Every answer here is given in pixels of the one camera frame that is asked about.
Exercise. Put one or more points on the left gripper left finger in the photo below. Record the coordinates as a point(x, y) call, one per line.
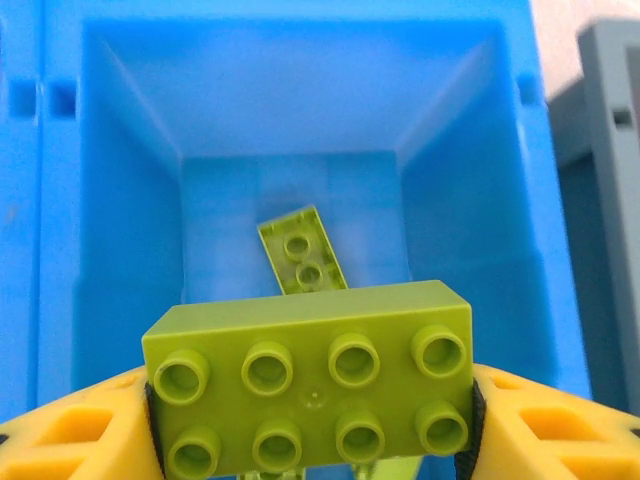
point(125, 400)

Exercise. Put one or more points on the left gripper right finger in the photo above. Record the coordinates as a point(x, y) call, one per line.
point(505, 400)

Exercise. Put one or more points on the small lime green lego piece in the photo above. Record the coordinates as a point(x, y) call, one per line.
point(387, 467)

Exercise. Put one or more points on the lime green lego brick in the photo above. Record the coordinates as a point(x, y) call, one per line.
point(310, 320)

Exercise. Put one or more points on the lime green lego plate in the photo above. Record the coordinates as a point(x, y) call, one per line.
point(300, 260)

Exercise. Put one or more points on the blue plastic bin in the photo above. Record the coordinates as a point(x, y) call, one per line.
point(300, 100)
point(15, 200)

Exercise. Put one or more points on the grey plastic bin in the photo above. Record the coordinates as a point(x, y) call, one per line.
point(615, 200)

